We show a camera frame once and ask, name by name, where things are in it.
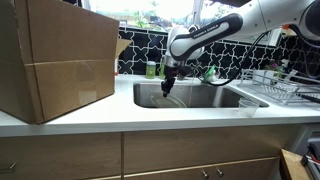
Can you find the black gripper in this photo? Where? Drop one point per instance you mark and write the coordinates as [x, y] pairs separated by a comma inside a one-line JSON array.
[[171, 71]]

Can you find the colourful floral ceramic plate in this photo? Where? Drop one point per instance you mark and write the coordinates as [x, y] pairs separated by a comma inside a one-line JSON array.
[[169, 101]]

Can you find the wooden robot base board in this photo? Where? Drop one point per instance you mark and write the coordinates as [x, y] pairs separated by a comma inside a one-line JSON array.
[[290, 166]]

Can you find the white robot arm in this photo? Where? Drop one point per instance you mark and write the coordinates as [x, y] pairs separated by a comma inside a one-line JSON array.
[[255, 17]]

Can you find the stainless steel sink basin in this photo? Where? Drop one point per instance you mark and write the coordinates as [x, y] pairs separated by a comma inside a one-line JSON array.
[[194, 96]]

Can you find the green dish sponge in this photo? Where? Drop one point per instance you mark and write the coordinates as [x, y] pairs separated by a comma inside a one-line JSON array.
[[210, 76]]

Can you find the brushed steel kitchen faucet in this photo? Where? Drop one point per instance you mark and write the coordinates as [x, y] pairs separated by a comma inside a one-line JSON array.
[[196, 71]]

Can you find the green soap bottle white cap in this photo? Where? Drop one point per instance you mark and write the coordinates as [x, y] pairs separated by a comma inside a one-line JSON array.
[[150, 69]]

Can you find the clear plastic cup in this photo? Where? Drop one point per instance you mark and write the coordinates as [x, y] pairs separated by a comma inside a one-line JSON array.
[[247, 107]]

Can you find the wooden lower cabinets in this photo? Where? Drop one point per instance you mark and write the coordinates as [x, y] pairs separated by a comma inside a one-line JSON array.
[[221, 153]]

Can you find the brown cardboard box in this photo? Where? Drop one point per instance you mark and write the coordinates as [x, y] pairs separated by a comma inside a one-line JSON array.
[[54, 58]]

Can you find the metal wire dish rack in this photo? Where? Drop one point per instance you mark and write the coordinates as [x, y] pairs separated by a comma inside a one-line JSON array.
[[282, 87]]

